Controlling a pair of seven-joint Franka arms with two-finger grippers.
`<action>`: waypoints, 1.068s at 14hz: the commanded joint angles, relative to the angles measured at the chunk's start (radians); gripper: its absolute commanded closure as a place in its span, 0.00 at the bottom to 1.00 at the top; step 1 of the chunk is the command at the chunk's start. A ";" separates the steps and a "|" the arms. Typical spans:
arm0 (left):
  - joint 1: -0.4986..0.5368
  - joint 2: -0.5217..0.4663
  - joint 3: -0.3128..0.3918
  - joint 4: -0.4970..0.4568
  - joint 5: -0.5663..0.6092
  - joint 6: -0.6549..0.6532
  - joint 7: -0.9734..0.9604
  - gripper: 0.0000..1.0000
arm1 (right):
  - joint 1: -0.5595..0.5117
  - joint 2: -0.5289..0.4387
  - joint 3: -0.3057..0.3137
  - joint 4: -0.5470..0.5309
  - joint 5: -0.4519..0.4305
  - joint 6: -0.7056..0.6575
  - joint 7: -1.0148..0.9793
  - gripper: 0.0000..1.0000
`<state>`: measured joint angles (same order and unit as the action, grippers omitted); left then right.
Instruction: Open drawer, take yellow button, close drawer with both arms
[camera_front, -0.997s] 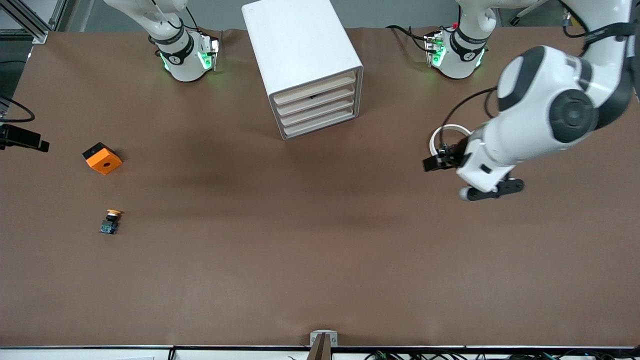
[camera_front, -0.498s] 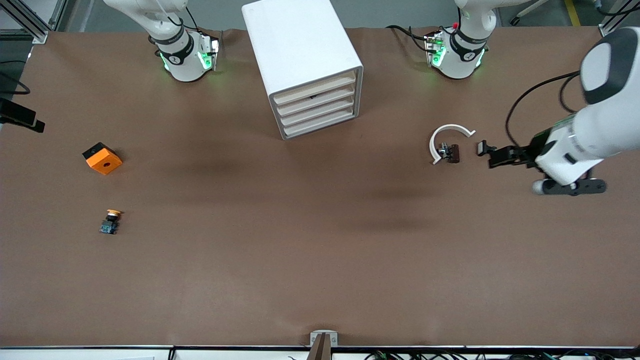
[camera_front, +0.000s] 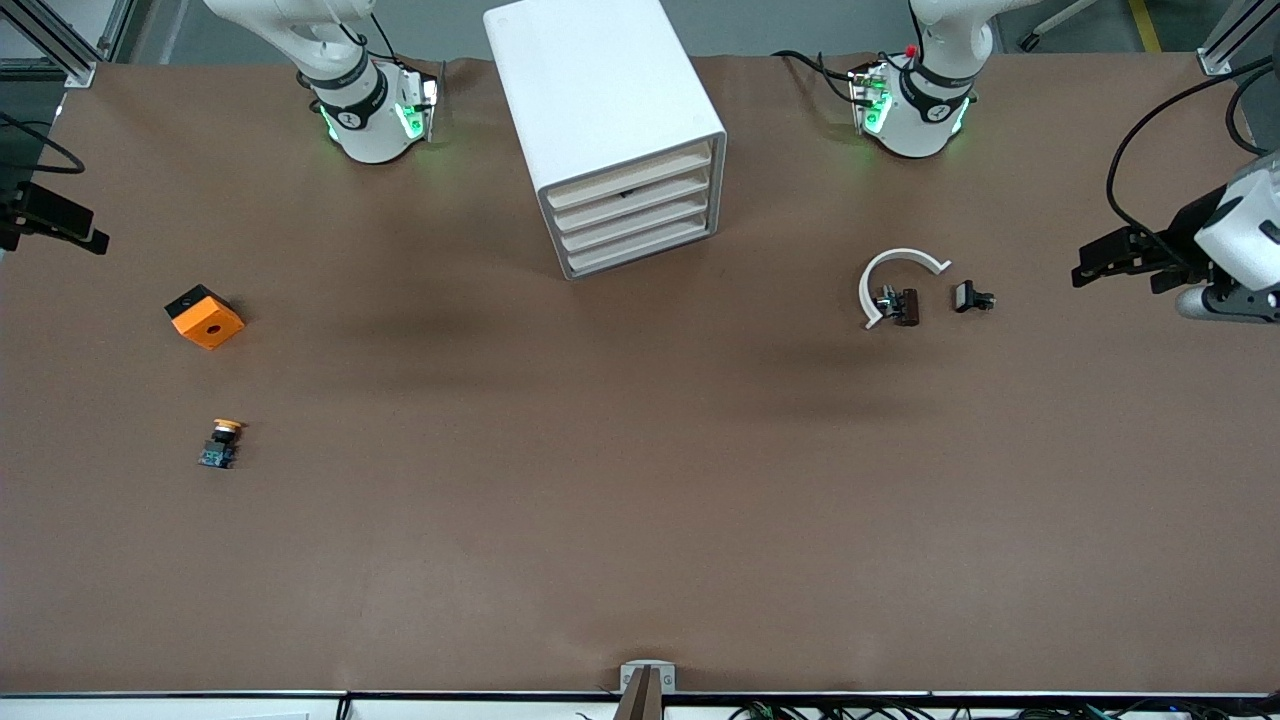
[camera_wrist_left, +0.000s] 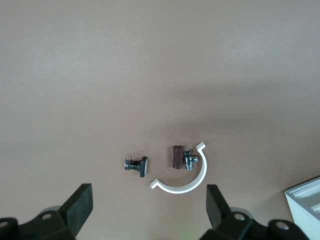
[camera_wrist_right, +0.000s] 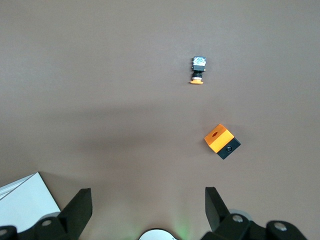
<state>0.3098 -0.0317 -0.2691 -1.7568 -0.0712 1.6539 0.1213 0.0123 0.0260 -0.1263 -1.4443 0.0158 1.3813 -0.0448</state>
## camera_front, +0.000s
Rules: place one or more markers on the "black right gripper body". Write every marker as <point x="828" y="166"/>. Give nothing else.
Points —
<point x="22" y="203"/>

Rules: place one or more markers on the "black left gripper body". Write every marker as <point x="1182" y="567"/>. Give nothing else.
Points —
<point x="1187" y="233"/>

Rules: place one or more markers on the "orange button with blue base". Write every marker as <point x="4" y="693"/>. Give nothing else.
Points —
<point x="218" y="452"/>

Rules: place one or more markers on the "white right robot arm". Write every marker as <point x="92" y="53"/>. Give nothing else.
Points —
<point x="365" y="120"/>

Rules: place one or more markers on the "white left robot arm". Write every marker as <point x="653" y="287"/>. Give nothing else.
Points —
<point x="925" y="120"/>

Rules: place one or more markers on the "orange and black box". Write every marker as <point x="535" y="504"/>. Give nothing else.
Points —
<point x="210" y="325"/>

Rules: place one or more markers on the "small black clip part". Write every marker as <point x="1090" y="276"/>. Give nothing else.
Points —
<point x="966" y="296"/>

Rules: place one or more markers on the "small dark brown connector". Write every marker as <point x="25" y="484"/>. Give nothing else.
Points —
<point x="907" y="307"/>

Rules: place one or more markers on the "white wheeled stand leg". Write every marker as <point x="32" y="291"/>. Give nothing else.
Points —
<point x="1030" y="42"/>

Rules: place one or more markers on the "brown table mat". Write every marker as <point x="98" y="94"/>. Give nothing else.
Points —
<point x="640" y="520"/>

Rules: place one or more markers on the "aluminium frame profile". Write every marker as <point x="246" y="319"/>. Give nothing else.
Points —
<point x="78" y="72"/>
<point x="1215" y="62"/>

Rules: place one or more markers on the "white table edge rail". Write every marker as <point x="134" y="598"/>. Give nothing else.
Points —
<point x="150" y="708"/>

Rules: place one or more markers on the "grey metal bracket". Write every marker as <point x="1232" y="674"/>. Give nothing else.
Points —
<point x="630" y="672"/>

